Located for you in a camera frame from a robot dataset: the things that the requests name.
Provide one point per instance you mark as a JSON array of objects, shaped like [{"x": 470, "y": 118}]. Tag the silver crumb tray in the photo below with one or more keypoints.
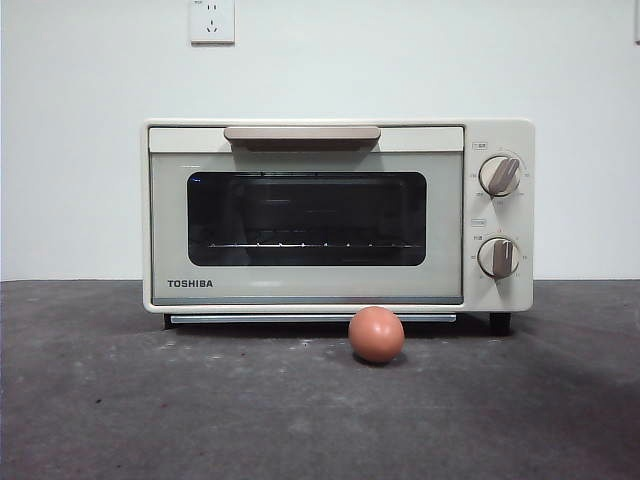
[{"x": 260, "y": 318}]

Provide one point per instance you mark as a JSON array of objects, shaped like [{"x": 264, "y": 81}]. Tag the white wall socket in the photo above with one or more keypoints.
[{"x": 212, "y": 22}]

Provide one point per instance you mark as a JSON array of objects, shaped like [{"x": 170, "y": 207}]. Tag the brown egg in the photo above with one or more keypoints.
[{"x": 376, "y": 334}]

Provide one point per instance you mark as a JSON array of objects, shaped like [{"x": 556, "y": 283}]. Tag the black oven foot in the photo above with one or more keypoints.
[
  {"x": 500, "y": 324},
  {"x": 168, "y": 322}
]

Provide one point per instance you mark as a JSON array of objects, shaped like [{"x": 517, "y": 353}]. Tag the cream Toshiba toaster oven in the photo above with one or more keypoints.
[{"x": 500, "y": 300}]

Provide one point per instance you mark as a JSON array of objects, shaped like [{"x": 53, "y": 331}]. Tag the cream knob with beige grip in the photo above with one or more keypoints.
[
  {"x": 498, "y": 258},
  {"x": 499, "y": 175}
]

